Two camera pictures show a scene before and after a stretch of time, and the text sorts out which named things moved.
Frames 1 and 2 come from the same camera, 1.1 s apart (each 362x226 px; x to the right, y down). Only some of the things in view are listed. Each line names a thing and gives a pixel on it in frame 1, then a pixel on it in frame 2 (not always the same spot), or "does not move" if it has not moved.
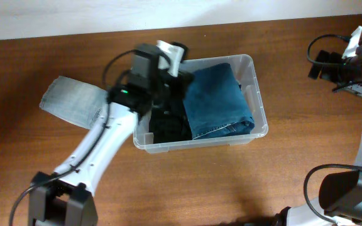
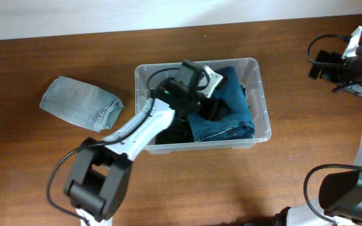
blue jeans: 215,103 does not move
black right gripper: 327,73 does not move
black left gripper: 186,78 -> 216,108
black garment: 169,121 does not move
